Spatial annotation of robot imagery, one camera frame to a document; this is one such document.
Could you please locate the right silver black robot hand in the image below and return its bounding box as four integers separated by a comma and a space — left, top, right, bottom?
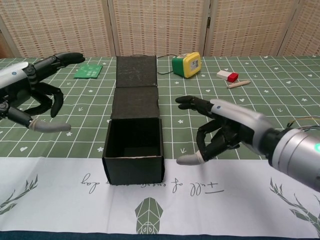
174, 95, 276, 166

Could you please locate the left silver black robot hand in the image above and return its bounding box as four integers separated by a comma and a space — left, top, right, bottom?
0, 51, 86, 133

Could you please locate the black foldable paper box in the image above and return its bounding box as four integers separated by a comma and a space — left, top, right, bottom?
102, 55, 165, 186

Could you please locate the short wooden pencil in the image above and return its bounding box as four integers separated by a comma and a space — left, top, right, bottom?
226, 79, 251, 89

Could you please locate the white red eraser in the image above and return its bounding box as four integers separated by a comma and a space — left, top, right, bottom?
216, 70, 239, 83

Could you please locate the green circuit board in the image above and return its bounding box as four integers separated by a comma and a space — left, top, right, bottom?
73, 63, 104, 79

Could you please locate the green yellow tape measure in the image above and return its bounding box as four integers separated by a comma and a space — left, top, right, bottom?
171, 51, 202, 78

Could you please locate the woven folding screen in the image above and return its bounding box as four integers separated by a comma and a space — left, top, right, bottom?
0, 0, 320, 60

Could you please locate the black mouse cable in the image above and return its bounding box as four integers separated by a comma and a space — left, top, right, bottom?
129, 53, 176, 75

